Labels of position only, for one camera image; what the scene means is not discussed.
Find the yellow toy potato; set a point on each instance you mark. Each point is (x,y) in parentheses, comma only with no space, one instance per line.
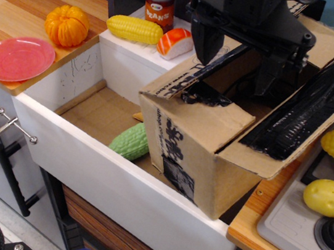
(319,197)

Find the pink plastic plate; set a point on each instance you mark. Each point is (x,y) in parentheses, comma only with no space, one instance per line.
(24,58)

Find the toy stove top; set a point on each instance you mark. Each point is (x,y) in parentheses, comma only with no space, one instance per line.
(289,224)

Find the white toy sink basin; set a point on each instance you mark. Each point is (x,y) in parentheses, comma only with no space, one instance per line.
(75,112)

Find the black oven door handle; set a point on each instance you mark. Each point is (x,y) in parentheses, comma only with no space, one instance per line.
(23,204)

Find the metal towel rail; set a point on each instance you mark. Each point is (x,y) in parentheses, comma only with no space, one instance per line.
(14,125)

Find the yellow toy corn on ledge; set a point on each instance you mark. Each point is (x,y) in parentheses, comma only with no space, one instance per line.
(134,29)

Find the toy beans can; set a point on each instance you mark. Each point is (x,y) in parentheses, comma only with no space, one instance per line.
(160,12)

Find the toy salmon sushi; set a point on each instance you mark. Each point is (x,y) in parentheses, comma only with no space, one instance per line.
(174,43)

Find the cardboard box with black tape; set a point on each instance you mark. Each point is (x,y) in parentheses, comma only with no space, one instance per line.
(214,141)

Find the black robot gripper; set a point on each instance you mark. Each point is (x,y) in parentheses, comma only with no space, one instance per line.
(262,24)

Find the green toy bitter gourd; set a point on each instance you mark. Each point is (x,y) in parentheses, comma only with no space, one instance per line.
(131,143)

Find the orange toy pumpkin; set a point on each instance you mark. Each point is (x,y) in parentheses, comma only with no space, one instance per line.
(67,26)

